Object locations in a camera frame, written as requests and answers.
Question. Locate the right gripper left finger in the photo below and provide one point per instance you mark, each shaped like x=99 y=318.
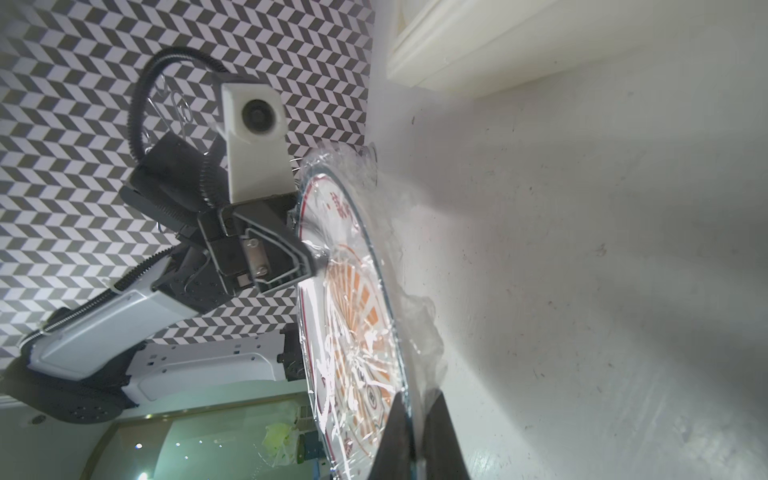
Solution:
x=393 y=460

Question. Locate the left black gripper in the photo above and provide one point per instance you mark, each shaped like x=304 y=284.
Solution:
x=228 y=247

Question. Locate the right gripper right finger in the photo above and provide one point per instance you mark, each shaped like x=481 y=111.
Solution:
x=440 y=448

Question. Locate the clear plastic wrap sheet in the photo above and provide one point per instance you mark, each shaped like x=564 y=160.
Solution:
x=419 y=341

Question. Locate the round patterned ceramic plate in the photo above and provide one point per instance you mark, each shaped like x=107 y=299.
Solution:
x=353 y=363

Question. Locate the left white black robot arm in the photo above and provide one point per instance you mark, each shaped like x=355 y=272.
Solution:
x=89 y=364

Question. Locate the green plastic bag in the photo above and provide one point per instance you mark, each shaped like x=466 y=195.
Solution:
x=281 y=444

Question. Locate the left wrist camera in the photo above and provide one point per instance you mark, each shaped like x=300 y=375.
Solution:
x=254 y=127

